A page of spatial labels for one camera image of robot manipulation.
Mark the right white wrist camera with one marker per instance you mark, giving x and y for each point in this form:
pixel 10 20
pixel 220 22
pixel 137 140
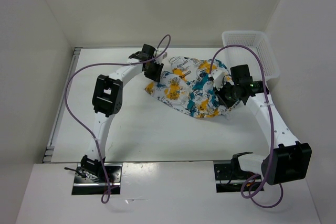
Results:
pixel 218 78

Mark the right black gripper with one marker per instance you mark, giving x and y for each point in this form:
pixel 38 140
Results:
pixel 228 104

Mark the patterned white teal yellow shorts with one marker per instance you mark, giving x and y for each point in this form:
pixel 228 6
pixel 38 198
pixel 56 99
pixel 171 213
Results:
pixel 187 88

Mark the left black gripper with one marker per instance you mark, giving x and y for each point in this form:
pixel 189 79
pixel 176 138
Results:
pixel 156 76

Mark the white plastic basket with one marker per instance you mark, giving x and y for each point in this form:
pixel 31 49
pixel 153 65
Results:
pixel 256 41

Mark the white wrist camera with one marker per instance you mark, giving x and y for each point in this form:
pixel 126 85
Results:
pixel 218 78
pixel 160 56

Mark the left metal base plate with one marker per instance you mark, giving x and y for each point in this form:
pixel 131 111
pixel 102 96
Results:
pixel 86 184

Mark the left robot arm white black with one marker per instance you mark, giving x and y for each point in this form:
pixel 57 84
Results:
pixel 107 102

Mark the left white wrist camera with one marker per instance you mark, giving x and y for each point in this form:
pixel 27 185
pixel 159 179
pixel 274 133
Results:
pixel 160 56

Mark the aluminium rail frame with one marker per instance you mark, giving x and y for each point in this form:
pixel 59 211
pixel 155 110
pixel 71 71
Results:
pixel 60 111

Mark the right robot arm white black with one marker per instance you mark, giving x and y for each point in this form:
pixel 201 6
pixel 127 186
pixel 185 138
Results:
pixel 288 159

